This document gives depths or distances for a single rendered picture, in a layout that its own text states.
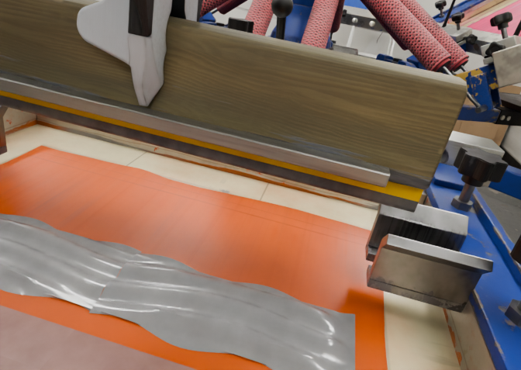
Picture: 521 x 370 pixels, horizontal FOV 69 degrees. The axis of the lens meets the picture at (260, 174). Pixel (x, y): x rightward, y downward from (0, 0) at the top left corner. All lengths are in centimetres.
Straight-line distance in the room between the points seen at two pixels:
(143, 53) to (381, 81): 15
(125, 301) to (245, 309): 8
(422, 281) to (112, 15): 29
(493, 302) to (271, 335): 16
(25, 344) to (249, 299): 14
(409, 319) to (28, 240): 31
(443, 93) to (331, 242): 19
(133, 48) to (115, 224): 17
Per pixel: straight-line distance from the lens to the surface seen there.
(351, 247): 40
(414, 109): 27
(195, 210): 40
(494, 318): 31
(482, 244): 39
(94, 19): 29
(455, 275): 32
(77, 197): 42
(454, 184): 49
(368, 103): 26
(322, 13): 83
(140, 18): 26
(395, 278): 31
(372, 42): 442
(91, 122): 35
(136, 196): 42
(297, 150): 26
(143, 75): 28
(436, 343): 34
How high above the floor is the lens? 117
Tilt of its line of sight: 25 degrees down
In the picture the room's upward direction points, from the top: 11 degrees clockwise
